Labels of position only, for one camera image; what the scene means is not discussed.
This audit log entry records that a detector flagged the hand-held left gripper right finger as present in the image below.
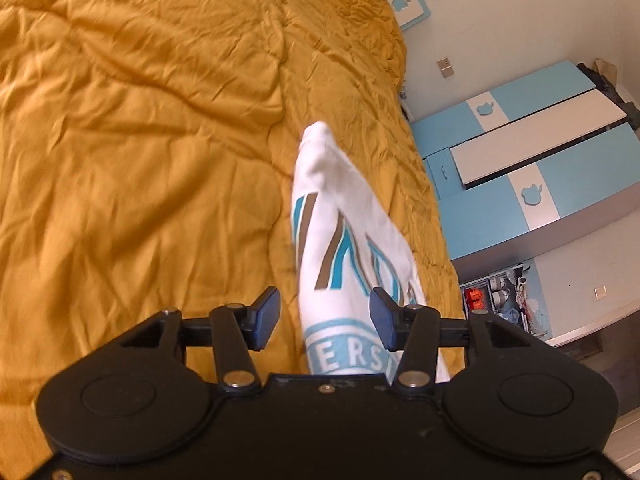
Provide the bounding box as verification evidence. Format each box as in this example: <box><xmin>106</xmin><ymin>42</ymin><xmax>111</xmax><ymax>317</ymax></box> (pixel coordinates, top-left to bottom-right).
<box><xmin>369</xmin><ymin>286</ymin><xmax>551</xmax><ymax>395</ymax></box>

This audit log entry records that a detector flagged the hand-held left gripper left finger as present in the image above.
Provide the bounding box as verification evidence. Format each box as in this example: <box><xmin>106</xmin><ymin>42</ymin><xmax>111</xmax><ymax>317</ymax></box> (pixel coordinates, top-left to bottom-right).
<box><xmin>102</xmin><ymin>286</ymin><xmax>282</xmax><ymax>392</ymax></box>

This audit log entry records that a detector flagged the white shirt with teal print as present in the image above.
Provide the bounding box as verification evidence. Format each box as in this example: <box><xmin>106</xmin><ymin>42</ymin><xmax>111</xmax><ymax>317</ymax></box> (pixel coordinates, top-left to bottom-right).
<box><xmin>290</xmin><ymin>121</ymin><xmax>453</xmax><ymax>386</ymax></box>

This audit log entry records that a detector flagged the cluttered blue cubby shelf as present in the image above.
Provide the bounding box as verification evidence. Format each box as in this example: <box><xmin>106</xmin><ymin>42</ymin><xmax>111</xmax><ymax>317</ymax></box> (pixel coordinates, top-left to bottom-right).
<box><xmin>458</xmin><ymin>259</ymin><xmax>557</xmax><ymax>342</ymax></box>

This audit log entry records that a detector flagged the blue and white wardrobe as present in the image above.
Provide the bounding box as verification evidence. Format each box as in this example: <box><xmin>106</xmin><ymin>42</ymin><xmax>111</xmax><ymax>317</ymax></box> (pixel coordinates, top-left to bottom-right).
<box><xmin>410</xmin><ymin>60</ymin><xmax>640</xmax><ymax>282</ymax></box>

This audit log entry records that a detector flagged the yellow quilt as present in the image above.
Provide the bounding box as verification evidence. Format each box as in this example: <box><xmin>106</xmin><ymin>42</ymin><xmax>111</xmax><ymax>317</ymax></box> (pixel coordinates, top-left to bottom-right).
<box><xmin>0</xmin><ymin>0</ymin><xmax>464</xmax><ymax>411</ymax></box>

